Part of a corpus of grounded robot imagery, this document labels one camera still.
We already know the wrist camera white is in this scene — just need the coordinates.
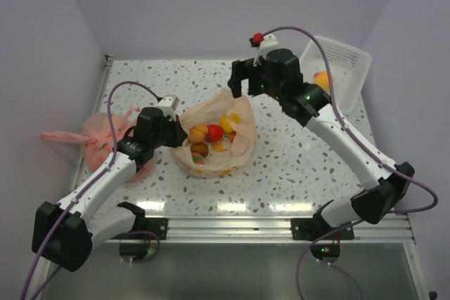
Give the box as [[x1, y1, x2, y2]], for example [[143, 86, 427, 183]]
[[250, 33, 278, 67], [156, 95, 179, 121]]

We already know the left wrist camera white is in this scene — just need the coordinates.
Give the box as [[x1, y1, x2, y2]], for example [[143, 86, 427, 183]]
[[156, 95, 179, 121]]

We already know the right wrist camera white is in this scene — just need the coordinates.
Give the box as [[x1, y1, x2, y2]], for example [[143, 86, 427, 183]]
[[250, 33, 278, 67]]

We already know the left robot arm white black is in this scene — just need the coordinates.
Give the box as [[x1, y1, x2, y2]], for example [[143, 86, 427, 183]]
[[32, 103, 187, 272]]

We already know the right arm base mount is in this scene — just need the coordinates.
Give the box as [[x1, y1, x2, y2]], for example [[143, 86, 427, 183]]
[[290, 201, 355, 263]]

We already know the yellow fruit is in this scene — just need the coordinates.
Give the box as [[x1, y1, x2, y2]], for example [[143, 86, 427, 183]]
[[219, 114, 240, 134]]

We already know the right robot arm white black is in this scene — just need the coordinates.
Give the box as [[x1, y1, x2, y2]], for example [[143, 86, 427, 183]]
[[228, 48, 414, 239]]

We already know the pink plastic bag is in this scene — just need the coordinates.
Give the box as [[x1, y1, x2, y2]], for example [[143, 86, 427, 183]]
[[40, 107, 155, 182]]

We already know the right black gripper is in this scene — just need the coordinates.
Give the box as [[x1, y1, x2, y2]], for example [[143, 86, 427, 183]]
[[229, 56, 286, 100]]

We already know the pink peach fruit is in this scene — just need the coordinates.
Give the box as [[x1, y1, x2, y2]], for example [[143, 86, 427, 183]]
[[191, 152, 205, 165]]

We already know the orange plastic bag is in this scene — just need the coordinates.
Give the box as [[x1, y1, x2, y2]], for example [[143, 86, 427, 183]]
[[171, 89, 258, 178]]

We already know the small brown fruit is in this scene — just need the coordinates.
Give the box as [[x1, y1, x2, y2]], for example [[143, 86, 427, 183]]
[[313, 71, 330, 93]]

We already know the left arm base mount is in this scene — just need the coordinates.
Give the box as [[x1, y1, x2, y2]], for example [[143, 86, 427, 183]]
[[115, 202, 169, 265]]

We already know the brown kiwi fruit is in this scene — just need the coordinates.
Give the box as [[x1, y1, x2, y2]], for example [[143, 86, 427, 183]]
[[191, 143, 209, 157]]

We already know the red fruit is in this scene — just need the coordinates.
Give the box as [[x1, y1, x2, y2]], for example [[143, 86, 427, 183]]
[[205, 124, 224, 143]]

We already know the white plastic basket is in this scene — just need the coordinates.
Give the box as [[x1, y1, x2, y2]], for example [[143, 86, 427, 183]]
[[300, 36, 372, 115]]

